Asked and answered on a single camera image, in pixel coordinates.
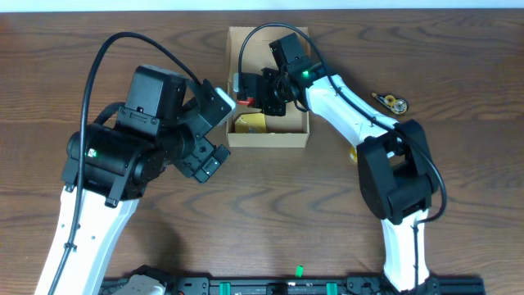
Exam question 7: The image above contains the yellow sticky note pad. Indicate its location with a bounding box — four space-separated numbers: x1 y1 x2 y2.
234 113 267 134

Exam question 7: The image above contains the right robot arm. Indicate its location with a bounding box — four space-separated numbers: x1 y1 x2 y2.
233 33 445 294

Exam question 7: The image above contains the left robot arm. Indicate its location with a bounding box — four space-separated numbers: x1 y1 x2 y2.
35 65 236 294

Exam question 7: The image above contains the clear adhesive tape roll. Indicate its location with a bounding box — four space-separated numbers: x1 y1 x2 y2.
350 146 358 163

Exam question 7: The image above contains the correction tape dispenser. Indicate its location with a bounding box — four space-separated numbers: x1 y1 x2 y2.
371 93 409 116

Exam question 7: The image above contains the small green clip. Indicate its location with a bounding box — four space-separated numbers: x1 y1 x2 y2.
295 265 304 278

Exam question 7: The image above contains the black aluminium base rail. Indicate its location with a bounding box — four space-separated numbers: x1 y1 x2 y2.
97 265 485 295

